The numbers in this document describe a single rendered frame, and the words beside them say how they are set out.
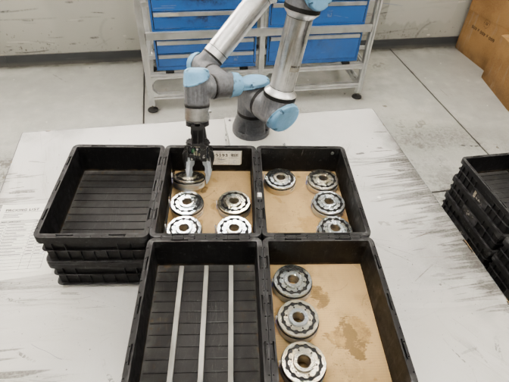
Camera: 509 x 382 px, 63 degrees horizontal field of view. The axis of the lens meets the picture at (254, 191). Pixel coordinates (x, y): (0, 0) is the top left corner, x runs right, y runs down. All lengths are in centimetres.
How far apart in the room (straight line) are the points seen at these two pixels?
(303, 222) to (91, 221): 65
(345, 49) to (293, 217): 225
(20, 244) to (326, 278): 98
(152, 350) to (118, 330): 22
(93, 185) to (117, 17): 265
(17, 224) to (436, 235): 143
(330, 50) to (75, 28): 214
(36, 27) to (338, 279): 346
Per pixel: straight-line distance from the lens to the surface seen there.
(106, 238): 116
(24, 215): 164
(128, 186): 143
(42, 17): 407
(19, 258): 151
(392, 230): 153
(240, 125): 163
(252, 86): 154
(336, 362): 106
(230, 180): 141
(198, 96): 124
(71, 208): 141
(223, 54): 140
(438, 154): 321
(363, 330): 112
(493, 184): 227
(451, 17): 480
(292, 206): 134
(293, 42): 139
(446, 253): 154
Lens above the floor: 178
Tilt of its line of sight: 43 degrees down
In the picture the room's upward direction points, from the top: 3 degrees clockwise
